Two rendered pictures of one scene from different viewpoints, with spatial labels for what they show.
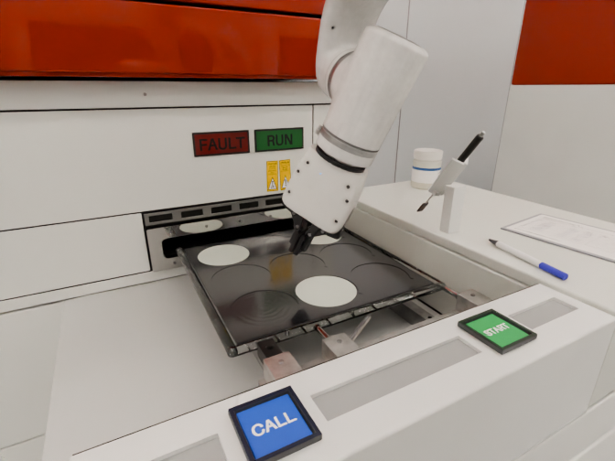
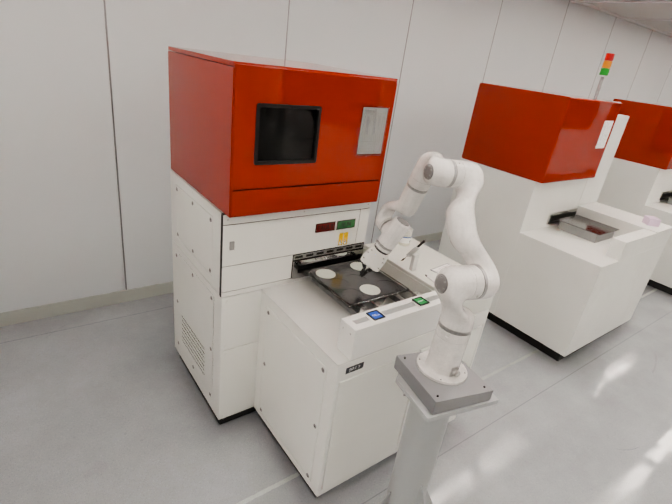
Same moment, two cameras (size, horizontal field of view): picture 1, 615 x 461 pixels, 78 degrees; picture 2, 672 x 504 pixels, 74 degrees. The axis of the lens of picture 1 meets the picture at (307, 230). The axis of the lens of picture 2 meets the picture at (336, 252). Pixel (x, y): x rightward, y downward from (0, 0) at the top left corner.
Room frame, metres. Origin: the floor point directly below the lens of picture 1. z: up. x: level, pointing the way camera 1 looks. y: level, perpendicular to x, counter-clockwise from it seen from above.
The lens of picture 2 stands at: (-1.23, 0.52, 1.89)
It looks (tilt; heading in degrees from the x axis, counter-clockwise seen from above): 24 degrees down; 349
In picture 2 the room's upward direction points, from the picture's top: 8 degrees clockwise
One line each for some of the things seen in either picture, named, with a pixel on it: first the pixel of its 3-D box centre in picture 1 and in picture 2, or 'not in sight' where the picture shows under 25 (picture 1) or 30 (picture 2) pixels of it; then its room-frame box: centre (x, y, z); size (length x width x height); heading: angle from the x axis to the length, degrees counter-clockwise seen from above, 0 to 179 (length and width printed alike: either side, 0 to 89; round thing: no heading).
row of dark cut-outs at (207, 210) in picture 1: (248, 205); (329, 251); (0.82, 0.13, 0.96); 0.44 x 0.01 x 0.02; 118
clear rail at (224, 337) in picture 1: (199, 289); (326, 287); (0.55, 0.18, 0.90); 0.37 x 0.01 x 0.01; 28
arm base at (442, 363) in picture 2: not in sight; (447, 347); (0.02, -0.20, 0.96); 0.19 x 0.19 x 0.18
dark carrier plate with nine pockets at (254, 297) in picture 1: (296, 265); (356, 279); (0.64, 0.02, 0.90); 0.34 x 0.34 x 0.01; 28
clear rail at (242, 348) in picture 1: (351, 314); (380, 297); (0.48, -0.07, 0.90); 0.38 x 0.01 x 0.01; 118
